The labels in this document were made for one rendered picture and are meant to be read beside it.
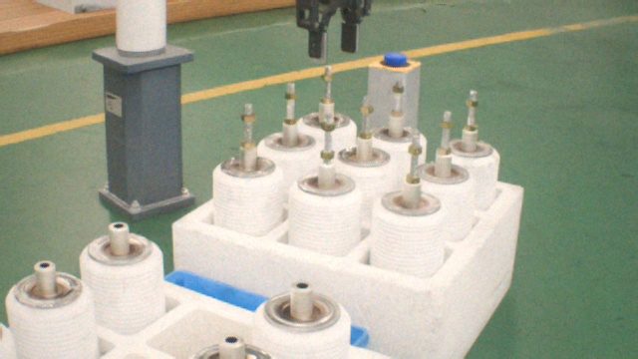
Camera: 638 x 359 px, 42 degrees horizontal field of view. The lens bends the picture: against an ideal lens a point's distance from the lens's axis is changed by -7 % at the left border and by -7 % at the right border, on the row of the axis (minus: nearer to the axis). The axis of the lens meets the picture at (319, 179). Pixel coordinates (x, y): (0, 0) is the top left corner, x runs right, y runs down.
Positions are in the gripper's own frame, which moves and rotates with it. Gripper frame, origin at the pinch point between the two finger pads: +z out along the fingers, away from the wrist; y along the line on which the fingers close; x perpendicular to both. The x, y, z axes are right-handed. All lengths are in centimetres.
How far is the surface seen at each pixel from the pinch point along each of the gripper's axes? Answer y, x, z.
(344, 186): 0.4, -2.0, 18.2
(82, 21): 107, 178, 36
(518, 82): 155, 36, 43
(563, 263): 48, -19, 44
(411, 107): 39.6, 10.4, 19.3
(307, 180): -0.9, 2.9, 18.2
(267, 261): -8.2, 3.7, 27.3
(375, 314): -6.0, -11.5, 30.8
